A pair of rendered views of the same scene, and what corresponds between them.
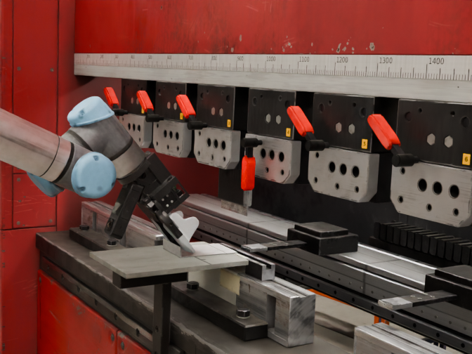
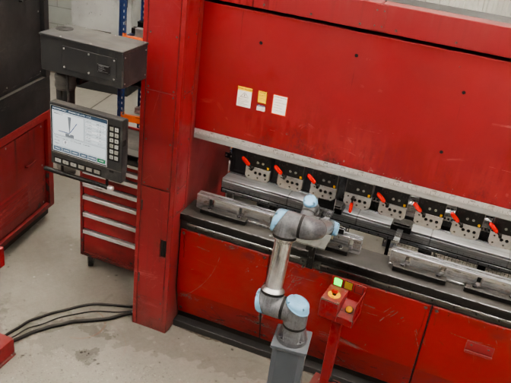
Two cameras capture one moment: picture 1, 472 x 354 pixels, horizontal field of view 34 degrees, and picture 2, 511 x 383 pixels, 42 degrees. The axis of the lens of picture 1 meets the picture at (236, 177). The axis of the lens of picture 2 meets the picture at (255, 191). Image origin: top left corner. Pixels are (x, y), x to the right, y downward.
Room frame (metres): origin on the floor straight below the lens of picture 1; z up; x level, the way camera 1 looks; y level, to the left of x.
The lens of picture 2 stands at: (-0.77, 2.50, 2.88)
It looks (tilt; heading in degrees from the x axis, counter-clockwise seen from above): 27 degrees down; 320
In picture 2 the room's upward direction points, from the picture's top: 7 degrees clockwise
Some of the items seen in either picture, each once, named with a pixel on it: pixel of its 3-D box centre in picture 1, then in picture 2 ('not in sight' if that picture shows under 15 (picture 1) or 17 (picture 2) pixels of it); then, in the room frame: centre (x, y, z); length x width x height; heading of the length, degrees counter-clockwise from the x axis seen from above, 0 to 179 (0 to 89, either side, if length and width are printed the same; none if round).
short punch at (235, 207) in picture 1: (234, 189); (325, 204); (1.56, 0.00, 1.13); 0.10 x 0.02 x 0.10; 32
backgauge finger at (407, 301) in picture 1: (441, 291); (400, 229); (1.27, -0.36, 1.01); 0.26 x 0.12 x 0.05; 122
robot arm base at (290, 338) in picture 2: not in sight; (293, 330); (1.03, 0.63, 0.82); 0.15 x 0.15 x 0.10
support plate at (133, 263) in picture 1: (168, 258); (315, 234); (1.48, 0.13, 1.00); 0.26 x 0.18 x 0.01; 122
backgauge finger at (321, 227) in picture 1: (295, 239); (331, 210); (1.63, -0.14, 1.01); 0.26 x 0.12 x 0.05; 122
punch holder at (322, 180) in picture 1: (357, 145); (394, 201); (1.24, -0.20, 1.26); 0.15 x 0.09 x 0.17; 32
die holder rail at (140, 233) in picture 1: (124, 233); (235, 209); (2.02, 0.29, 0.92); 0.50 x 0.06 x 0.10; 32
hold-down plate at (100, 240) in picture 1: (97, 242); (223, 215); (2.03, 0.37, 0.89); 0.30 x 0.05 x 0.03; 32
